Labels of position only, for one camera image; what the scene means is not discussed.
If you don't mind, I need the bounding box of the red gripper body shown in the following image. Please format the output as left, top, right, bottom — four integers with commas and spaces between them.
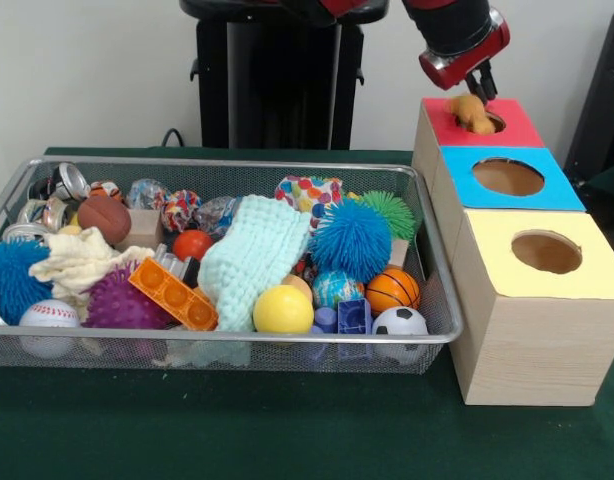
418, 9, 512, 91

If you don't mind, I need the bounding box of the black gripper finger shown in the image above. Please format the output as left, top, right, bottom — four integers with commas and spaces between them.
464, 74, 488, 105
479, 62, 499, 101

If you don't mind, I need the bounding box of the brown monkey plush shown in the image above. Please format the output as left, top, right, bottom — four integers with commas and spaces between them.
446, 93, 506, 135

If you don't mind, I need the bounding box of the green fuzzy ball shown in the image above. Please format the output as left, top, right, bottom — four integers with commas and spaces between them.
359, 190, 418, 245

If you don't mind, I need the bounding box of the blue fuzzy ball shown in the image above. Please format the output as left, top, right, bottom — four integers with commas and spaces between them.
309, 198, 393, 285
0, 237, 54, 326

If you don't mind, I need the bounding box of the wooden box with three holes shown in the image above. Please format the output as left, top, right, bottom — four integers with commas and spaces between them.
411, 97, 614, 407

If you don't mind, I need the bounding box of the shallow clear mesh bin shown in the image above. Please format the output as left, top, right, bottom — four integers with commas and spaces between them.
0, 154, 464, 375

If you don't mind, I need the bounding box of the black upright panel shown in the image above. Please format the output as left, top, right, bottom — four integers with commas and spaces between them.
562, 7, 614, 176

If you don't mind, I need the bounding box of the dark green table cloth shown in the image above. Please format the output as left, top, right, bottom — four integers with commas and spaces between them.
584, 159, 614, 201
0, 145, 614, 480

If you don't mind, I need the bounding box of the small orange basketball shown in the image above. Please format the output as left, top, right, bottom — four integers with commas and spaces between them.
364, 268, 422, 317

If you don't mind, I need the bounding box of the black and white soccer ball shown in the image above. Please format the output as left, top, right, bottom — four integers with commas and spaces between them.
371, 305, 431, 364

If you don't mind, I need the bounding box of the mint green knitted cloth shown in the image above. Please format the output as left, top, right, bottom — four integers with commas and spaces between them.
196, 194, 313, 332

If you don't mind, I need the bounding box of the yellow ball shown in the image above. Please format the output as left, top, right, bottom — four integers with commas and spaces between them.
252, 285, 316, 335

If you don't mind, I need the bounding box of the multicoloured knotted fabric toy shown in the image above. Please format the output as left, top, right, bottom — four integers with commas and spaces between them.
161, 189, 203, 232

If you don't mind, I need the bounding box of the orange plastic block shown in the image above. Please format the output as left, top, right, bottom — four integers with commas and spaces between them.
127, 257, 220, 332

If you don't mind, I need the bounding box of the brown toy football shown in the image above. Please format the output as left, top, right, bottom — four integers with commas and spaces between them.
76, 194, 133, 246

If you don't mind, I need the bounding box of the purple spiky ball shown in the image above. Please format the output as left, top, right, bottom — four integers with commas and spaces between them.
81, 262, 174, 330

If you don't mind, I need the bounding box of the white baseball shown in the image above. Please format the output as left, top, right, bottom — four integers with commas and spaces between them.
18, 299, 82, 359

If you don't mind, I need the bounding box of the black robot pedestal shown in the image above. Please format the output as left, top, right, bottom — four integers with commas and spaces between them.
179, 0, 391, 150

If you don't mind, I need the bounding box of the black cable loop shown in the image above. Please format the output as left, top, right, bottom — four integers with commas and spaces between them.
159, 127, 187, 149

